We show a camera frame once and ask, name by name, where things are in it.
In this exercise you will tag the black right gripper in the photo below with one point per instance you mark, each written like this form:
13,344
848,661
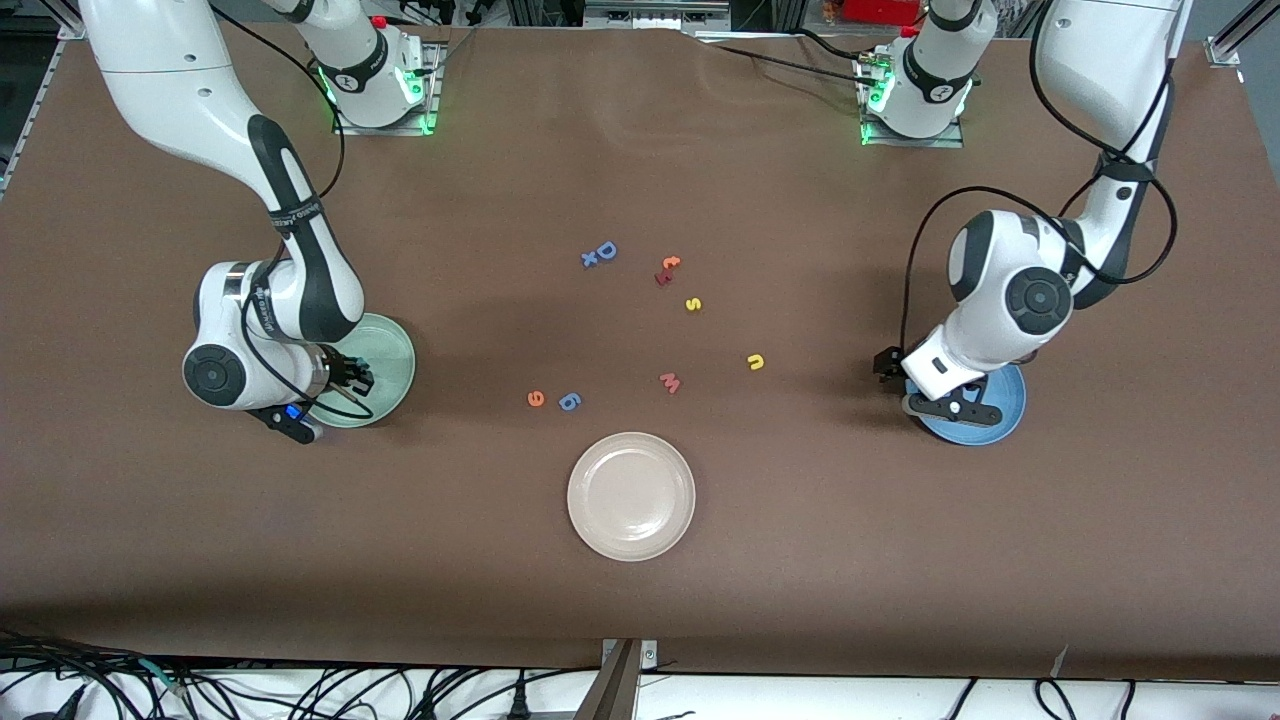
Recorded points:
342,372

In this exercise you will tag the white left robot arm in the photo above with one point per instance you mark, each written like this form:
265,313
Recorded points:
1000,260

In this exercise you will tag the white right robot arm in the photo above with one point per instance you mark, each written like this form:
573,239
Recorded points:
150,60

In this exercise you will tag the blue plate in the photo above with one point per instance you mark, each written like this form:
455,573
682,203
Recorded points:
1014,400

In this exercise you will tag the light green plate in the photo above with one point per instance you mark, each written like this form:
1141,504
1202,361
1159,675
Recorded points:
395,355

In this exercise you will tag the brown table cover sheet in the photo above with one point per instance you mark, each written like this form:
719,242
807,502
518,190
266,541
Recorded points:
900,560

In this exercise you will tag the blue foam letter g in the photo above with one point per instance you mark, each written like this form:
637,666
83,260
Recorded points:
574,405

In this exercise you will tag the pink foam letter w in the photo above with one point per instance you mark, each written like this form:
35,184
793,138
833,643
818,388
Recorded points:
670,383

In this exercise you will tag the blue foam letter D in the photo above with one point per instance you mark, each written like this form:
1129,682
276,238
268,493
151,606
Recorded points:
599,251

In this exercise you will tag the beige white plate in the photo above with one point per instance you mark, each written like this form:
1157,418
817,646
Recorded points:
630,497

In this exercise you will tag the red box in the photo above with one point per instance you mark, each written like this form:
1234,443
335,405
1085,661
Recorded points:
880,10

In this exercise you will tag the black power plug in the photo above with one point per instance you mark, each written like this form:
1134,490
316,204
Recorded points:
519,705

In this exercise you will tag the aluminium profile beam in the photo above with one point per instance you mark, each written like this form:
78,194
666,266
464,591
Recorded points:
612,690

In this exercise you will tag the grey power strip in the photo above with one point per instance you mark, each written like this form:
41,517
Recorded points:
655,15

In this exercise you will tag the aluminium corner profile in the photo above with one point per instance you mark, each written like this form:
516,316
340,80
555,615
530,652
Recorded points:
1228,45

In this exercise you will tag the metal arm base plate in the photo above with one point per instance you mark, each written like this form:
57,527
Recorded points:
915,143
385,130

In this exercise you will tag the small metal bracket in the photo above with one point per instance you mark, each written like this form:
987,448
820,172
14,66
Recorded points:
650,655

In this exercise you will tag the aluminium side rail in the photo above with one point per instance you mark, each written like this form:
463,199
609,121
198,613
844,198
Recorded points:
25,130

